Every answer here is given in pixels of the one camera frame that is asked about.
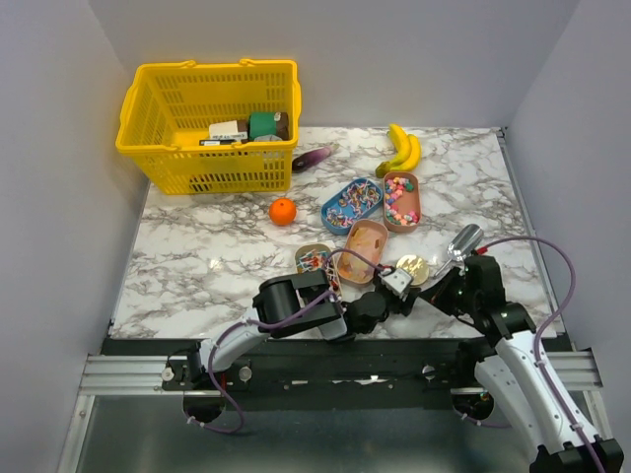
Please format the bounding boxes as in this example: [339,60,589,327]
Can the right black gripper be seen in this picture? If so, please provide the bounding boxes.
[418,265,479,317]

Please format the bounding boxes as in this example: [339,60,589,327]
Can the clear plastic jar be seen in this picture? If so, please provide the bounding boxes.
[410,275,429,288]

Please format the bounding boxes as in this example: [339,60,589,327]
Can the gold jar lid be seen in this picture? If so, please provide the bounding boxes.
[396,254,430,281]

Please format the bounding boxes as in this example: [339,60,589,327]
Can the metal candy scoop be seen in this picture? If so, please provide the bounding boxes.
[433,224,484,279]

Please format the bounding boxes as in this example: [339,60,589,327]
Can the blue tray swirl lollipops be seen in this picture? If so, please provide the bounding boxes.
[320,178,384,236]

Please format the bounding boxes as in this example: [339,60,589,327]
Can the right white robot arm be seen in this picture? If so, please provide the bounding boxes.
[419,255,624,472]

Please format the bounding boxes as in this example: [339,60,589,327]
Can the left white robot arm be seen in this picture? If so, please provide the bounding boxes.
[184,267,413,391]

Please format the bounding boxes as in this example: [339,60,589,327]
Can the pink tray popsicle candies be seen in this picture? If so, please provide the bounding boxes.
[337,219,388,286]

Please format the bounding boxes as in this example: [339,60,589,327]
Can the pink tray star candies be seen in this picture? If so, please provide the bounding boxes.
[383,171,422,234]

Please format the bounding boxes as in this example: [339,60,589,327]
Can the beige tray round lollipops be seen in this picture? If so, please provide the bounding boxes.
[294,243,342,297]

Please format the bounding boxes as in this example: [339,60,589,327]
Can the orange fruit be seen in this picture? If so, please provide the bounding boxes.
[268,198,297,227]

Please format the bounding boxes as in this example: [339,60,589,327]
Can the yellow banana bunch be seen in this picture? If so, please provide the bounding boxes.
[375,123,422,178]

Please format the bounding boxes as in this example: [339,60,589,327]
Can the purple eggplant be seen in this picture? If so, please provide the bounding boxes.
[292,144,339,173]

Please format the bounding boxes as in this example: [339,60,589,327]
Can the green and brown package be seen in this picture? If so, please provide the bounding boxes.
[248,111,290,141]

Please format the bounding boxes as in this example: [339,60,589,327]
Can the white and brown box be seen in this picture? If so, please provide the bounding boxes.
[208,120,248,142]

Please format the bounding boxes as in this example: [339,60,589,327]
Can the black flat box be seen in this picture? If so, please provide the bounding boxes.
[198,139,249,147]

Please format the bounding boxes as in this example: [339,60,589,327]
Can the yellow plastic shopping basket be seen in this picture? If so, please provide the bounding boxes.
[115,59,302,195]

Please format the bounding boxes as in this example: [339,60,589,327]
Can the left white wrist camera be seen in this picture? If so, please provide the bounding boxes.
[380,268,413,299]

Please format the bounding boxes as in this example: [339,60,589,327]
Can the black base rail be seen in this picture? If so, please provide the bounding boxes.
[98,337,602,413]

